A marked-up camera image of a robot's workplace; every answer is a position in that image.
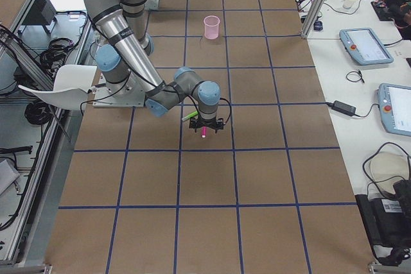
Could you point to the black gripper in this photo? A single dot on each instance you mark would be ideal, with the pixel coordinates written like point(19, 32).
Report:
point(216, 129)

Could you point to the pink marker pen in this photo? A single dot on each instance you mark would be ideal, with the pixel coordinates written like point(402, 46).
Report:
point(203, 132)

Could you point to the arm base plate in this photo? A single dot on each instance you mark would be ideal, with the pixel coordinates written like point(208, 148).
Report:
point(126, 94)
point(152, 5)

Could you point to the green marker pen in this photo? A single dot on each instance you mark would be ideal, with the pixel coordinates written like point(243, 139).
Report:
point(189, 116)

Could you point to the lower teach pendant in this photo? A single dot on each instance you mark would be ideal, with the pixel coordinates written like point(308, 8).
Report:
point(394, 103)

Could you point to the black case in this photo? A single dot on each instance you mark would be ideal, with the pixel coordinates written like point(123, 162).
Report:
point(387, 224)

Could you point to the upper teach pendant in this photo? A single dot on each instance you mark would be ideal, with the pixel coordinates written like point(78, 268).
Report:
point(364, 46)

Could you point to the black power adapter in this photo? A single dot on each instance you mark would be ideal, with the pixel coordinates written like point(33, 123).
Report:
point(342, 108)

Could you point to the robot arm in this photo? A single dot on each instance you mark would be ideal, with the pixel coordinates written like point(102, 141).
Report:
point(121, 21)

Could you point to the pink mesh cup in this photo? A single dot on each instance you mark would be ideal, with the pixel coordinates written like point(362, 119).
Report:
point(211, 27)

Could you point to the teach pendant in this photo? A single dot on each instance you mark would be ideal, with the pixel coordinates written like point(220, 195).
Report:
point(364, 46)
point(394, 103)

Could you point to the white plastic chair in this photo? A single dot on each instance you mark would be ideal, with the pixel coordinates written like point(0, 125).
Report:
point(70, 89)

